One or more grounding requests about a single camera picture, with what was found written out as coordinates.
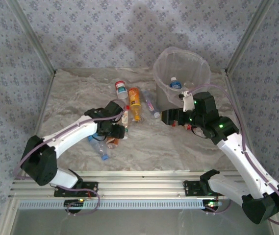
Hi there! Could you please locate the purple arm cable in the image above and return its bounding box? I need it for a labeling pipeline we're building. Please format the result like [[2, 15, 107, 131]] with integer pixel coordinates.
[[187, 84, 279, 226], [13, 110, 130, 216]]

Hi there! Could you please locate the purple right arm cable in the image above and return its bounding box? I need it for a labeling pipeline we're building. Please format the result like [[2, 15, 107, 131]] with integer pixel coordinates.
[[187, 84, 279, 226]]

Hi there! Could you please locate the aluminium frame post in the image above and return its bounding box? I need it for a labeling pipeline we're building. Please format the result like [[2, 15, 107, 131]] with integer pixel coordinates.
[[225, 0, 276, 75], [6, 0, 57, 75]]

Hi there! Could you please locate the grey plastic bin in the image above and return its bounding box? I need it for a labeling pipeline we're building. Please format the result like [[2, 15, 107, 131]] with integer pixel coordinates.
[[153, 48, 211, 111]]

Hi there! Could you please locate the black left controller board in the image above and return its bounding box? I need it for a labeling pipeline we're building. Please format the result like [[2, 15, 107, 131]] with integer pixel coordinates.
[[64, 198, 85, 207]]

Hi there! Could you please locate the blue label white cap bottle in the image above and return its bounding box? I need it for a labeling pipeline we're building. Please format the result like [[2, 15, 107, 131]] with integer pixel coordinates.
[[169, 76, 183, 90]]

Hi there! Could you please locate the grey slotted cable duct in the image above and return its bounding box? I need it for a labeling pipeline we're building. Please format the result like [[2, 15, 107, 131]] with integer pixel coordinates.
[[18, 198, 225, 211]]

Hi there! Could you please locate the aluminium side rail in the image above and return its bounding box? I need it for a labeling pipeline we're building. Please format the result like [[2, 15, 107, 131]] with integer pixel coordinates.
[[14, 70, 58, 181], [224, 68, 265, 179]]

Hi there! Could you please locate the aluminium front frame rail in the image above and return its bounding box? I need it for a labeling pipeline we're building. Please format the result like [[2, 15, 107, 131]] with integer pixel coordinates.
[[8, 170, 276, 199]]

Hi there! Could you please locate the black right controller board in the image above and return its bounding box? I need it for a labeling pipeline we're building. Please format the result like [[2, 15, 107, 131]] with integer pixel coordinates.
[[202, 199, 223, 209]]

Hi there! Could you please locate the orange juice bottle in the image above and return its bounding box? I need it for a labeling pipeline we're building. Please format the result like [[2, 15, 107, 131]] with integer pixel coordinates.
[[128, 87, 142, 122]]

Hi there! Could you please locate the large clear blue cap bottle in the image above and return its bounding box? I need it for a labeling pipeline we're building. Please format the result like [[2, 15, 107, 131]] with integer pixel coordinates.
[[87, 134, 111, 162]]

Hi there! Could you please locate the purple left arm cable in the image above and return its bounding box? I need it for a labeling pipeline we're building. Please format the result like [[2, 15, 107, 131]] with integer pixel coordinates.
[[13, 110, 130, 216]]

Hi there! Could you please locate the grey metal panel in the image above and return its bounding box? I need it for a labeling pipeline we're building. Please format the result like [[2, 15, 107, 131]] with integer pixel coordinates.
[[11, 208, 274, 235]]

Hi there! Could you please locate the small red cap bottle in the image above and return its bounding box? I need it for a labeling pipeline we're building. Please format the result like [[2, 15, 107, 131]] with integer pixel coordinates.
[[122, 105, 131, 134]]

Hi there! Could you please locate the clear plastic bin liner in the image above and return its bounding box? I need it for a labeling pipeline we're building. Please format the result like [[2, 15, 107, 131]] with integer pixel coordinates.
[[153, 47, 211, 103]]

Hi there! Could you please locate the black controller board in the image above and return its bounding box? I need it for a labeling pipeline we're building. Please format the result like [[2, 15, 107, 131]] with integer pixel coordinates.
[[202, 199, 223, 209], [64, 198, 85, 207]]

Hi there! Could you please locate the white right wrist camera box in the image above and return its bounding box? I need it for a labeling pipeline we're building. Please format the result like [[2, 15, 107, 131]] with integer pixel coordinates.
[[179, 91, 194, 112]]

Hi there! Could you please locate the red teal label bottle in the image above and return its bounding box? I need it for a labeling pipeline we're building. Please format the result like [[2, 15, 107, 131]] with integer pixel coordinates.
[[115, 80, 129, 100]]

